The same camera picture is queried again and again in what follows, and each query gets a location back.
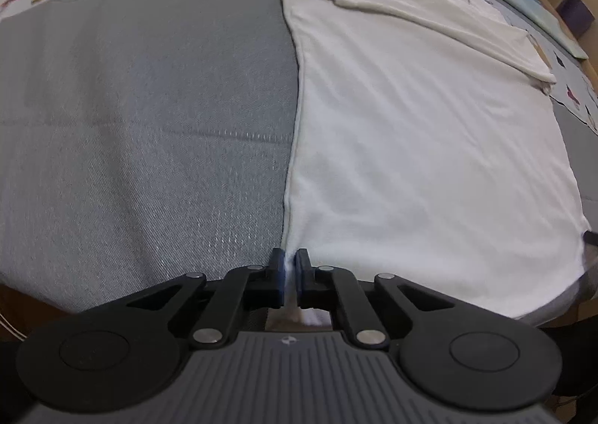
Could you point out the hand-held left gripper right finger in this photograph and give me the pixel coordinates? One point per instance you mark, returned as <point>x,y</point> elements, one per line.
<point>300,284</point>

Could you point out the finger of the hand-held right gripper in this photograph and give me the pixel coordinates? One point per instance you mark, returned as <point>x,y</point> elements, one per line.
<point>592,238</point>

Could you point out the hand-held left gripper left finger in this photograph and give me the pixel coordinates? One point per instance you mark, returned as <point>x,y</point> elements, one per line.
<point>279,284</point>

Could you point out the white t-shirt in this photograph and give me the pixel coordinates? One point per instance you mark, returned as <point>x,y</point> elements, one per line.
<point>420,148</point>

